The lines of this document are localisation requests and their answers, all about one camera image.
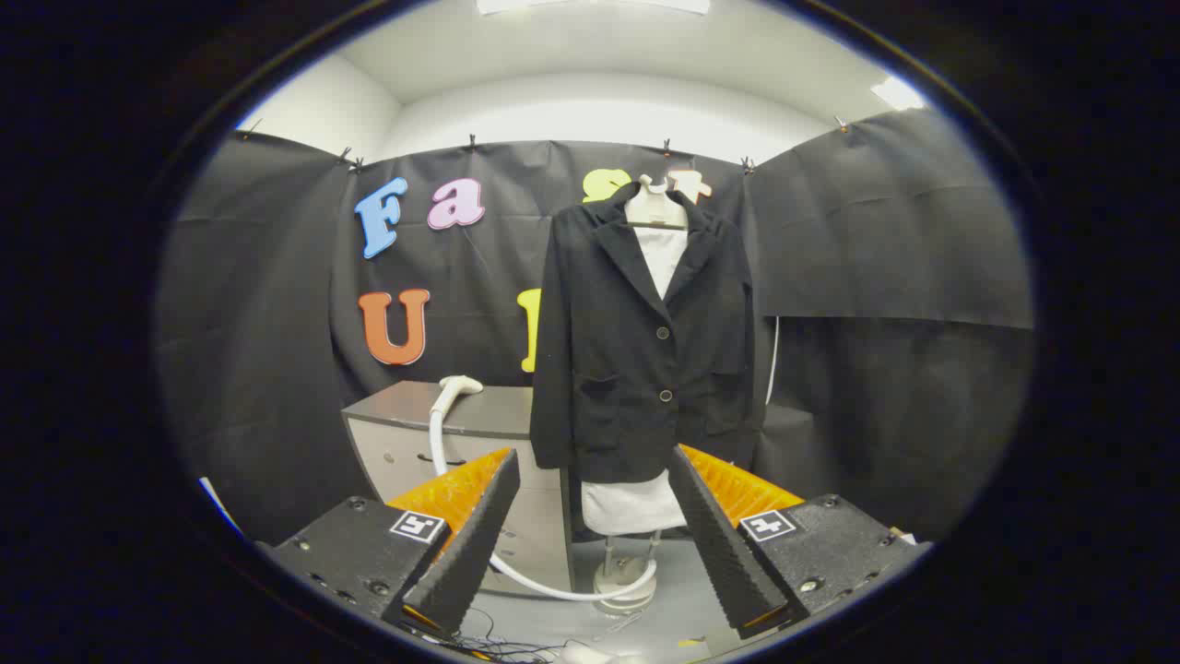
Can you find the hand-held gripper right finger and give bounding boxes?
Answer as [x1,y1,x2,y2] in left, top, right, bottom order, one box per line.
[668,445,932,642]

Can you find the black button jacket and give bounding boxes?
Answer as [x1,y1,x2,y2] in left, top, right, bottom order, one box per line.
[530,182,759,485]

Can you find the white mannequin torso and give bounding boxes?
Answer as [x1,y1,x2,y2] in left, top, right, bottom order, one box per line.
[581,175,713,536]

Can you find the long ceiling light panel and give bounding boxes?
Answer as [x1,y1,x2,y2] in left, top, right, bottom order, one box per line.
[477,0,711,16]

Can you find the black floor cables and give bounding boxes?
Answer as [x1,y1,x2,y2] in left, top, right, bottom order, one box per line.
[461,609,565,661]

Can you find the grey drawer cabinet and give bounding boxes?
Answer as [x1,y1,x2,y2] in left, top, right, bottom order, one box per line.
[341,381,577,596]

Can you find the metal mannequin stand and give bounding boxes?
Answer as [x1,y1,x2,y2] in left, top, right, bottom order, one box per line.
[595,530,660,617]

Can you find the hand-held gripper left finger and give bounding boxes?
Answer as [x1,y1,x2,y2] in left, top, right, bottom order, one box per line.
[256,449,522,637]

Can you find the white steamer hose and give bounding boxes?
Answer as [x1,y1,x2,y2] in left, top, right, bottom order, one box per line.
[429,397,660,603]

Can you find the small ceiling light panel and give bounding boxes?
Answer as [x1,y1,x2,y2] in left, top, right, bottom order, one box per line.
[871,76,927,112]

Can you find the black backdrop cloth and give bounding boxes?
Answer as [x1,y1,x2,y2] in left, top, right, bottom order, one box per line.
[155,109,1035,545]

